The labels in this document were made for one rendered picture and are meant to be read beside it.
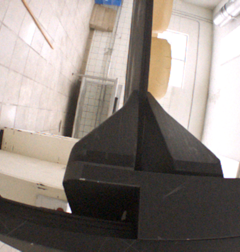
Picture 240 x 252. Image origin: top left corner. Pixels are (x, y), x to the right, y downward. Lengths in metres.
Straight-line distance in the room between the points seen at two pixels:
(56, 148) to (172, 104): 3.54
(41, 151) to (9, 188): 0.71
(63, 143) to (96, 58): 3.43
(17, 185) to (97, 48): 4.22
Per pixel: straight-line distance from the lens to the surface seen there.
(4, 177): 0.99
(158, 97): 0.16
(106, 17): 4.97
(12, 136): 1.73
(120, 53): 4.81
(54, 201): 0.88
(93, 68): 4.74
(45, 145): 1.62
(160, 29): 0.18
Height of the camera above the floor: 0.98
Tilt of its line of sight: 1 degrees up
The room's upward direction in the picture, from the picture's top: 100 degrees clockwise
